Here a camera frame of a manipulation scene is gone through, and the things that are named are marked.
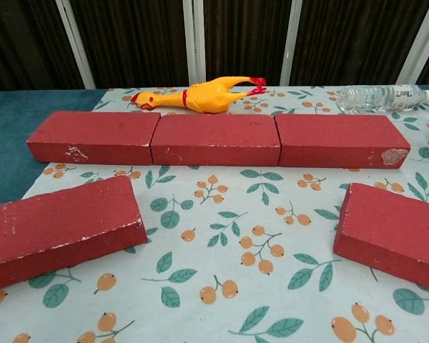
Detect clear plastic water bottle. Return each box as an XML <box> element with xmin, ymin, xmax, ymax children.
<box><xmin>335</xmin><ymin>84</ymin><xmax>429</xmax><ymax>114</ymax></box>

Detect yellow rubber chicken toy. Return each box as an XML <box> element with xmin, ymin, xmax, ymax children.
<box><xmin>130</xmin><ymin>76</ymin><xmax>267</xmax><ymax>115</ymax></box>

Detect red brick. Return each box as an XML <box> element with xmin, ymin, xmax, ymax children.
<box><xmin>274</xmin><ymin>113</ymin><xmax>412</xmax><ymax>169</ymax></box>
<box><xmin>25</xmin><ymin>110</ymin><xmax>162</xmax><ymax>166</ymax></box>
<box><xmin>0</xmin><ymin>175</ymin><xmax>148</xmax><ymax>294</ymax></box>
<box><xmin>332</xmin><ymin>182</ymin><xmax>429</xmax><ymax>289</ymax></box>
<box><xmin>149</xmin><ymin>113</ymin><xmax>282</xmax><ymax>167</ymax></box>

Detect floral fruit print tablecloth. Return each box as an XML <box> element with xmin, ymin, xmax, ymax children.
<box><xmin>0</xmin><ymin>84</ymin><xmax>429</xmax><ymax>343</ymax></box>

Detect white screen frame post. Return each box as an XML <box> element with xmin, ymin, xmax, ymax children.
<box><xmin>280</xmin><ymin>0</ymin><xmax>303</xmax><ymax>86</ymax></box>
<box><xmin>396</xmin><ymin>0</ymin><xmax>429</xmax><ymax>86</ymax></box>
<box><xmin>182</xmin><ymin>0</ymin><xmax>197</xmax><ymax>86</ymax></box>
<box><xmin>55</xmin><ymin>0</ymin><xmax>96</xmax><ymax>89</ymax></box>
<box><xmin>193</xmin><ymin>0</ymin><xmax>207</xmax><ymax>86</ymax></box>

